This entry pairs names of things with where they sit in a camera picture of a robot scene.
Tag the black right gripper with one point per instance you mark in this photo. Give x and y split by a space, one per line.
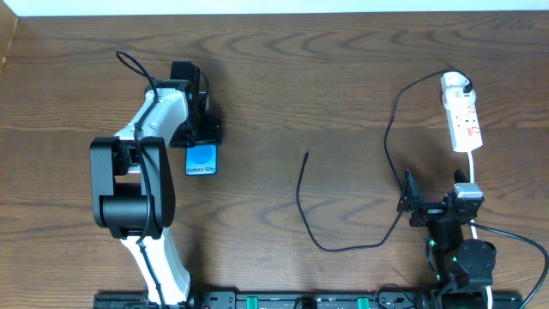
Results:
433 213

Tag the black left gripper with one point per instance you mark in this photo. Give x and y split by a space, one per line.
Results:
202 134

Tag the blue Galaxy smartphone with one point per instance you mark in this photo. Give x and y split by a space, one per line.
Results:
201 160

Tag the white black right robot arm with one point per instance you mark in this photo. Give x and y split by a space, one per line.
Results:
463 266

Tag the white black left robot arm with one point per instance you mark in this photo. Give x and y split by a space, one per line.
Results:
133 194

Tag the white charger adapter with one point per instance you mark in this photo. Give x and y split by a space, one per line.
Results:
457 90

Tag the white power strip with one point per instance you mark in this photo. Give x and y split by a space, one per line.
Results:
464 129

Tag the black mounting rail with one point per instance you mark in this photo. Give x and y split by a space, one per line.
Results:
385 299

